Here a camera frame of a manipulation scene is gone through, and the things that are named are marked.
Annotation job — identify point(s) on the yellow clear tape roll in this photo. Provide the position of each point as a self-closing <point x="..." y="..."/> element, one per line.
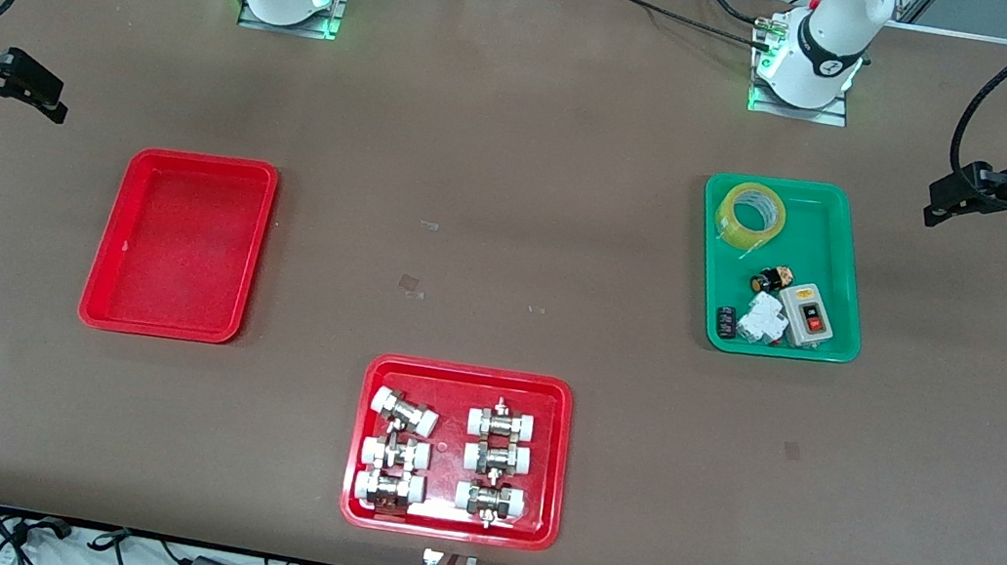
<point x="746" y="241"/>

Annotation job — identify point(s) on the green plastic tray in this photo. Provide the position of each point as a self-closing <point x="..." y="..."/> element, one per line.
<point x="815" y="238"/>

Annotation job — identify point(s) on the red plastic tray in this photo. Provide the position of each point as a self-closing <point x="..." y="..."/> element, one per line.
<point x="448" y="452"/>
<point x="178" y="247"/>

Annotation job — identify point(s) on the small brownish tape patch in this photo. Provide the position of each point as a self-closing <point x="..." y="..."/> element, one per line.
<point x="410" y="284"/>

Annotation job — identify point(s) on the black and orange component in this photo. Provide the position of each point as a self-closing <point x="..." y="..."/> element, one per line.
<point x="768" y="280"/>

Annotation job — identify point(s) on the white circuit breaker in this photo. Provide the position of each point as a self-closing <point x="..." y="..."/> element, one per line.
<point x="762" y="321"/>

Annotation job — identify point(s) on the dark cylindrical capacitor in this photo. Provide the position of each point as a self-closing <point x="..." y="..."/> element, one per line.
<point x="726" y="322"/>

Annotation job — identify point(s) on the metal fitting with white caps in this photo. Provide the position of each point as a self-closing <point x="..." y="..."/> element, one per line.
<point x="490" y="499"/>
<point x="389" y="488"/>
<point x="496" y="459"/>
<point x="501" y="423"/>
<point x="406" y="414"/>
<point x="394" y="452"/>

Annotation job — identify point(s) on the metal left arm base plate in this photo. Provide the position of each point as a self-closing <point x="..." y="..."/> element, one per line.
<point x="798" y="113"/>

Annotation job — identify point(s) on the grey on-off switch box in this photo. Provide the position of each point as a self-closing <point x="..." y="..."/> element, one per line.
<point x="809" y="316"/>

